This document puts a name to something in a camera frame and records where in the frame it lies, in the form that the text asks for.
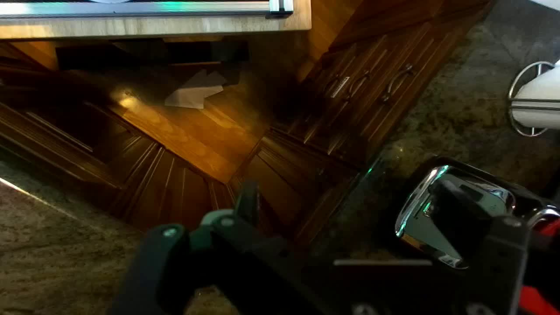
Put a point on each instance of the dark wooden base cabinet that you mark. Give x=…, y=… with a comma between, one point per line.
x=361, y=116

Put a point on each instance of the white paper towel roll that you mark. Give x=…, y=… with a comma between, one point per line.
x=540, y=102

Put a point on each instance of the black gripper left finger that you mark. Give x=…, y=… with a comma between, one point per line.
x=169, y=263

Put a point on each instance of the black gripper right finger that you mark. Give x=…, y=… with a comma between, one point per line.
x=508, y=263

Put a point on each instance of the black red toaster appliance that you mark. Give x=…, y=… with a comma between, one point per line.
x=443, y=221

